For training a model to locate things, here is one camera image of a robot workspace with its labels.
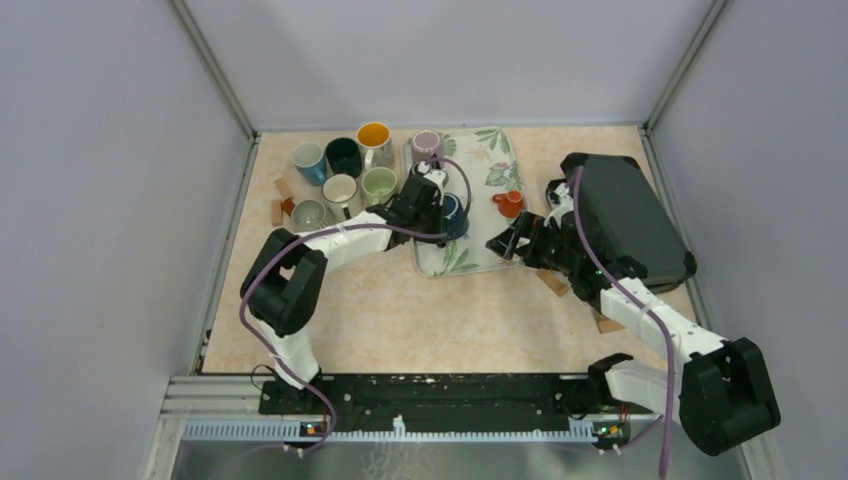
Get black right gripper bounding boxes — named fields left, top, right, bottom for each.
left=487, top=210, right=578, bottom=274

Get small orange cup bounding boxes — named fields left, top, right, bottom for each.
left=491, top=190, right=525, bottom=219

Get navy blue mug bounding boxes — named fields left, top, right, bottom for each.
left=443, top=193, right=469, bottom=241

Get light green mug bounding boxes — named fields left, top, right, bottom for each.
left=361, top=167, right=398, bottom=206

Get white ribbed mug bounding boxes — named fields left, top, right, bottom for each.
left=321, top=174, right=365, bottom=222

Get dark green mug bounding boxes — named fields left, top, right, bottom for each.
left=325, top=137, right=363, bottom=178

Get grey striped mug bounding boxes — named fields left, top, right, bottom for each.
left=291, top=200, right=333, bottom=232

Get light blue dotted mug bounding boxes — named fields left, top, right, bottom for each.
left=292, top=142, right=328, bottom=187

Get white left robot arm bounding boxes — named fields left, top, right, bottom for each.
left=239, top=170, right=447, bottom=414

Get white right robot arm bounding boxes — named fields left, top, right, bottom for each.
left=485, top=212, right=782, bottom=456

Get lilac mug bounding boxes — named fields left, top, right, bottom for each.
left=410, top=130, right=444, bottom=162

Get light wooden block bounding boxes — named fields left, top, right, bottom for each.
left=537, top=270, right=570, bottom=297

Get floral white serving tray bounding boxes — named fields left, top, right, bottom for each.
left=401, top=126, right=524, bottom=278

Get black poker chip case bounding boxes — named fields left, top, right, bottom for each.
left=560, top=152, right=697, bottom=290

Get stacked wooden blocks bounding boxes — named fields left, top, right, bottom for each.
left=593, top=312, right=625, bottom=334

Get reddish brown wooden block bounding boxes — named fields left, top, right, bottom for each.
left=281, top=198, right=296, bottom=217

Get tan wooden block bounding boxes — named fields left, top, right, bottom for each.
left=274, top=177, right=294, bottom=201

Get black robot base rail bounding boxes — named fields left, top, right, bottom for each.
left=258, top=373, right=645, bottom=433

